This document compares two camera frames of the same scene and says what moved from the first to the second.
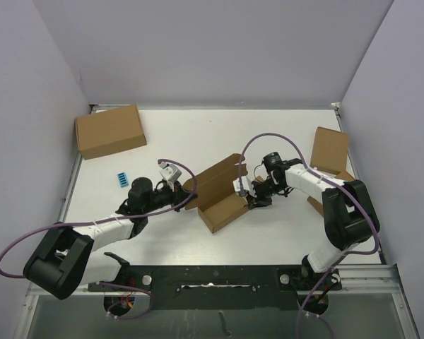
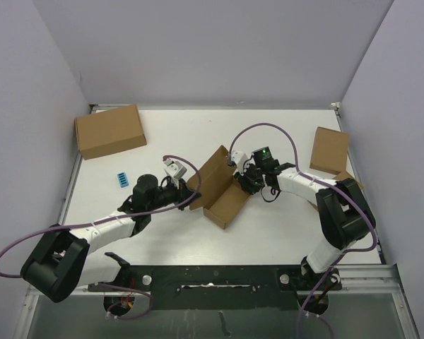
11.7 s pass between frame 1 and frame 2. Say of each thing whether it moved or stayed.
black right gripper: moved
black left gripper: stayed
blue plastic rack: stayed
